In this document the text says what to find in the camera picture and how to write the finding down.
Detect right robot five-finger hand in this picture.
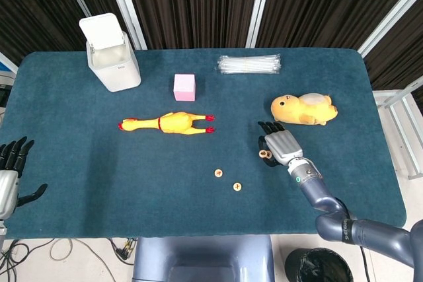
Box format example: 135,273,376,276
256,121,304,168

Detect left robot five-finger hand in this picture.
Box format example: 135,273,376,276
0,135,49,221

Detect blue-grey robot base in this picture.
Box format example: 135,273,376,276
132,235,275,282

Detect yellow plush animal toy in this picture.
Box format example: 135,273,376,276
270,92,339,126

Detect bundle of clear straws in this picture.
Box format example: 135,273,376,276
216,53,283,75

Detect teal blue table cloth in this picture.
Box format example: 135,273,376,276
0,48,407,240

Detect black box device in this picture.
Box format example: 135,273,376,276
0,85,14,108

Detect yellow rubber chicken toy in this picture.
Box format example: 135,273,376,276
118,112,216,136

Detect pink cube block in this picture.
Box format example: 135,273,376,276
173,73,198,102

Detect black bin with bag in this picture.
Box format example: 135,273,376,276
284,248,354,282

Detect blue white panel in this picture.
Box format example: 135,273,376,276
0,51,19,77

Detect black power plug strip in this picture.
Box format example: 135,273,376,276
108,237,138,265

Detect dark pleated curtain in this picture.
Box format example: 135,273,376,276
0,0,143,65
363,0,423,114
256,0,423,50
120,0,265,50

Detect white trash bin with lid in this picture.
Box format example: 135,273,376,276
79,13,142,92

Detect black floor cable bundle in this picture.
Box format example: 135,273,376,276
0,238,54,282

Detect grey floor cable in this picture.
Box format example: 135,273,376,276
49,237,116,275

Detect white metal frame rack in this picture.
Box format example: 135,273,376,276
372,75,423,180

